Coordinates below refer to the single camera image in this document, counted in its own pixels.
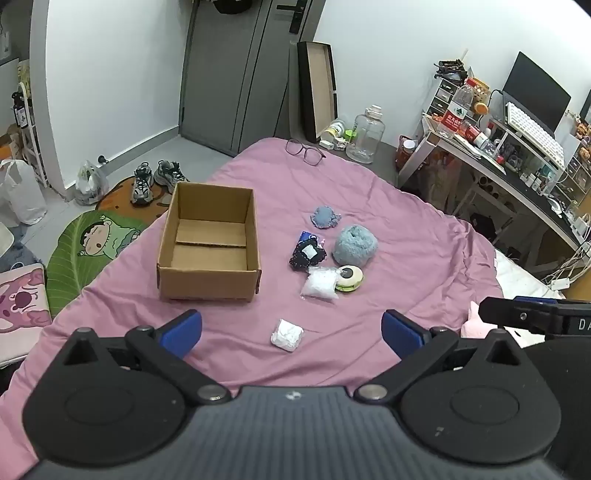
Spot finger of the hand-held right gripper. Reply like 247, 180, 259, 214
478, 296, 557, 336

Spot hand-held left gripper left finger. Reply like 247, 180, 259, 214
62, 309, 233, 406

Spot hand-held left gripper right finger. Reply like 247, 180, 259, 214
355, 309, 525, 402

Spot brown cardboard box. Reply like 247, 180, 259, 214
157, 181, 262, 303

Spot fluffy blue yarn ball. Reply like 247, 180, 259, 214
333, 224, 379, 268

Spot blue fabric patch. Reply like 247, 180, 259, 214
310, 207, 342, 230

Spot white mattress cover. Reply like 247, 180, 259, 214
494, 250, 565, 302

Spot green yellow round toy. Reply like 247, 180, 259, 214
335, 264, 365, 293

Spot white stuffing plastic bag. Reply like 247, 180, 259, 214
300, 265, 341, 304

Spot small white packet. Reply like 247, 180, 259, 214
270, 318, 304, 353

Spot pink bed sheet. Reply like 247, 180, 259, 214
0, 137, 504, 472

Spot black lace pouch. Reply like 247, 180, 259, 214
289, 234, 327, 269

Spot white desk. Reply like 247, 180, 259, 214
397, 115, 591, 259

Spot green leaf cartoon rug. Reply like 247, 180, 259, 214
46, 210, 148, 319

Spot beige printed bag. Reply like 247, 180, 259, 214
425, 154, 467, 213

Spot brown round rug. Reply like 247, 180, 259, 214
95, 178, 171, 224

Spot pink cartoon cushion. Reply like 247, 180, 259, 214
0, 265, 52, 370

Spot clear plastic bag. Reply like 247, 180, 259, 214
75, 160, 110, 206

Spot white keyboard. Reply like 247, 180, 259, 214
505, 102, 566, 169

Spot brown jar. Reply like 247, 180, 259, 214
394, 135, 419, 171

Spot white monitor riser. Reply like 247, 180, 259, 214
487, 117, 568, 185

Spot black-framed eyeglasses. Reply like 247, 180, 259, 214
285, 138, 327, 166

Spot large clear water jug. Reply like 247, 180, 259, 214
345, 105, 385, 164

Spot red label water bottle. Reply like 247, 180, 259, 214
436, 78, 476, 141

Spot black monitor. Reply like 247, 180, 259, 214
502, 52, 572, 137

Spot beige drawer organiser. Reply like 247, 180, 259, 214
427, 76, 467, 121

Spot white shelf rack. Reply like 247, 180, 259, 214
9, 83, 49, 185

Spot black cardboard tray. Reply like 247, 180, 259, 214
297, 41, 339, 144

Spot grey door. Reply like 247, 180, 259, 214
179, 0, 324, 158

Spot dark bottle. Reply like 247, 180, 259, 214
11, 92, 29, 130

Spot black door lock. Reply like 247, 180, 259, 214
277, 0, 308, 33

